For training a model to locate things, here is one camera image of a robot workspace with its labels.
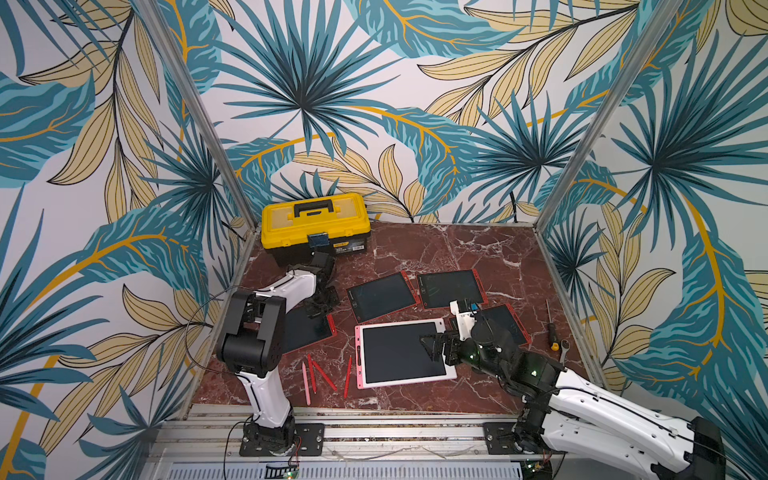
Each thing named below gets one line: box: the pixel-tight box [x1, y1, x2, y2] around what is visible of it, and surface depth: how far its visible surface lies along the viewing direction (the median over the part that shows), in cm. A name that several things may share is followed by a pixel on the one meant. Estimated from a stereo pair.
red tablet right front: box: [479, 304, 533, 346], surface depth 97 cm
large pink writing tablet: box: [354, 318, 457, 389], surface depth 88 cm
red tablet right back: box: [417, 268, 488, 310], surface depth 105 cm
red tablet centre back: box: [346, 270, 422, 324], surface depth 102 cm
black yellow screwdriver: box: [545, 299, 560, 352], surface depth 93 cm
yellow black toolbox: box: [260, 193, 371, 265], surface depth 100 cm
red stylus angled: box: [308, 354, 338, 394], surface depth 85 cm
